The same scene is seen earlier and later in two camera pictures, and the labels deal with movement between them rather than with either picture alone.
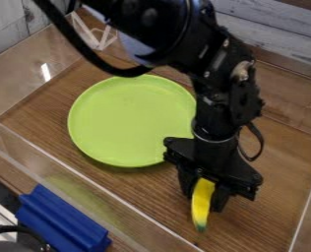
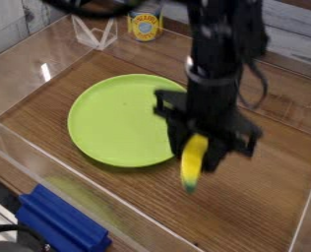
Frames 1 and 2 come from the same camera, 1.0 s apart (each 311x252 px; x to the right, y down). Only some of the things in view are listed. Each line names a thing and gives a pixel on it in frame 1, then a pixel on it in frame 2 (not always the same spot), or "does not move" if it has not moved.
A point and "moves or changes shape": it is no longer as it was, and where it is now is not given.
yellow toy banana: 200,203 moves or changes shape
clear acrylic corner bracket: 98,36 does not move
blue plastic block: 68,228 does not move
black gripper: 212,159 to 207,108
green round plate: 121,116 does not move
